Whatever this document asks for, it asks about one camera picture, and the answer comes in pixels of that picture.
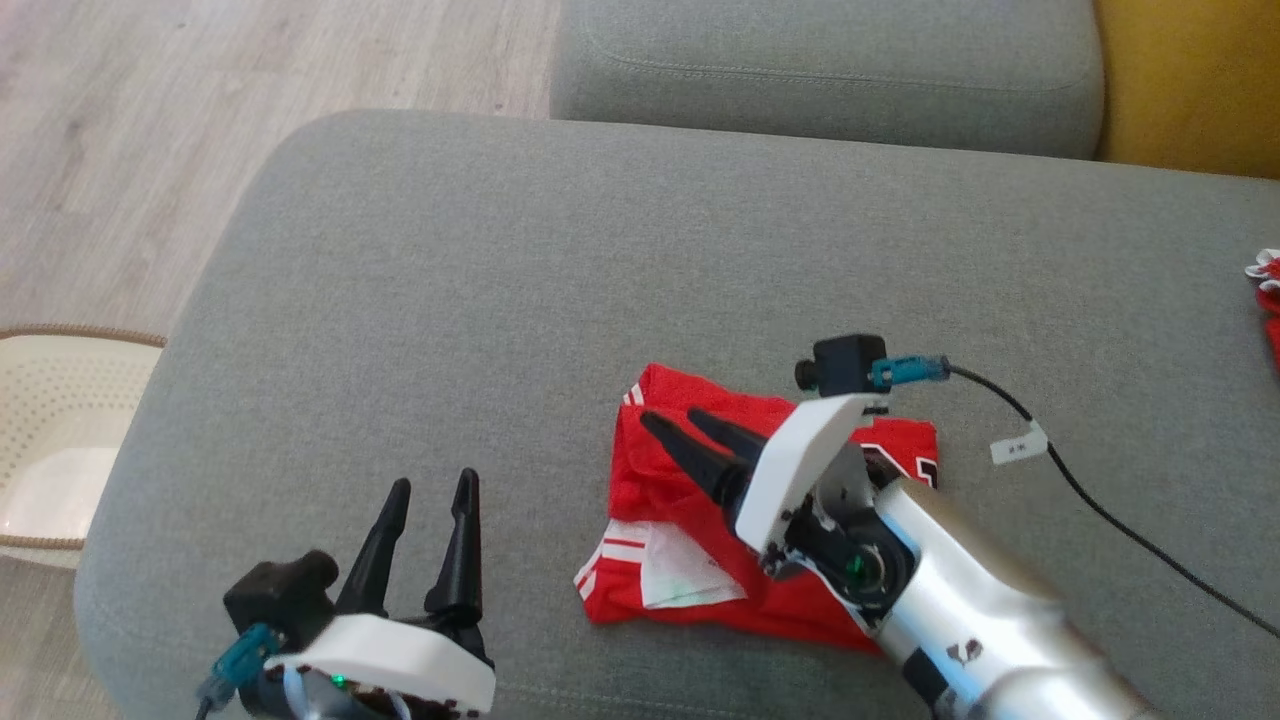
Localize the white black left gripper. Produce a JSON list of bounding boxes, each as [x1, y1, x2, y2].
[[265, 468, 498, 716]]

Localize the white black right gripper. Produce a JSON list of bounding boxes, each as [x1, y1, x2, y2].
[[640, 393, 891, 556]]

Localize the red basketball jersey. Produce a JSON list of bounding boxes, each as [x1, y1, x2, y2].
[[573, 363, 941, 656]]

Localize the red shorts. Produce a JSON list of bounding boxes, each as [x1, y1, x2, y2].
[[1245, 248, 1280, 376]]

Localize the large grey sofa seat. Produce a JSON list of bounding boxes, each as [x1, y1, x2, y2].
[[75, 108, 1280, 720]]

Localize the small grey sofa seat cushion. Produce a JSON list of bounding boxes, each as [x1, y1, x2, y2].
[[548, 0, 1106, 161]]

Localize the cream perforated laundry basket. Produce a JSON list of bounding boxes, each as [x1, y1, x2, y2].
[[0, 325, 169, 571]]

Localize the yellow sofa back cushion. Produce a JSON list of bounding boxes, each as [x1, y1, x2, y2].
[[1092, 0, 1280, 181]]

